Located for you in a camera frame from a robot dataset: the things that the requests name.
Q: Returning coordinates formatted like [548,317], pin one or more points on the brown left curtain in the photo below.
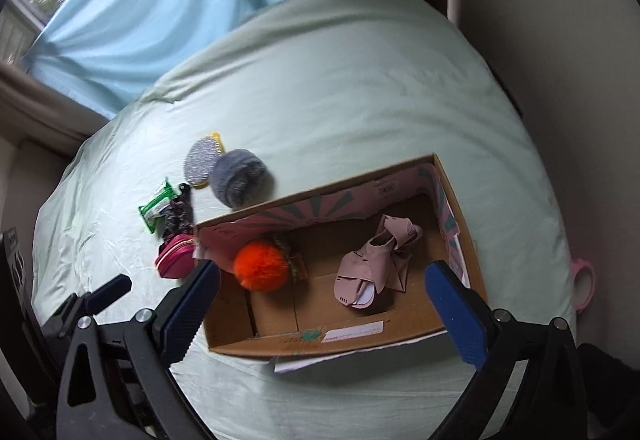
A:
[32,111]

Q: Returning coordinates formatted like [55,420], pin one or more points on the pink fabric shoe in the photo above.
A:
[381,263]

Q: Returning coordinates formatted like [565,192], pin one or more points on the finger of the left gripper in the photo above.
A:
[66,316]

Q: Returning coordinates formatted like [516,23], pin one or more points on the light blue window cloth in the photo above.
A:
[103,54]

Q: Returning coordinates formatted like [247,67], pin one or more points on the pale green bed sheet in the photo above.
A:
[320,91]

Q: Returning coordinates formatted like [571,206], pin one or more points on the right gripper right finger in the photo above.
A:
[547,405]

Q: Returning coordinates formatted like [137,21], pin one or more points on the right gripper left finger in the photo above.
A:
[116,382]

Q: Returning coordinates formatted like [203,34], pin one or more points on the round silver yellow scrubber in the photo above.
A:
[201,160]

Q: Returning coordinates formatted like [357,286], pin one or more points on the orange fluffy plush fruit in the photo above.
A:
[267,264]

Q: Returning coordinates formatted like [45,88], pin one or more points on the pink cardboard box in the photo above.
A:
[303,318]

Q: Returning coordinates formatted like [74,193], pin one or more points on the magenta zip pouch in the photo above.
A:
[175,259]

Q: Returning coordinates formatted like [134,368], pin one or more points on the green wipes packet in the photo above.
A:
[155,209]

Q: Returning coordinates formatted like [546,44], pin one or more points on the grey rolled sock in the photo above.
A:
[237,177]

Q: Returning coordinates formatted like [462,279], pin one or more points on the black patterned scrunchie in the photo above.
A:
[179,216]

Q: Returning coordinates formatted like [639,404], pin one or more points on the pink tape roll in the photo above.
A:
[584,283]

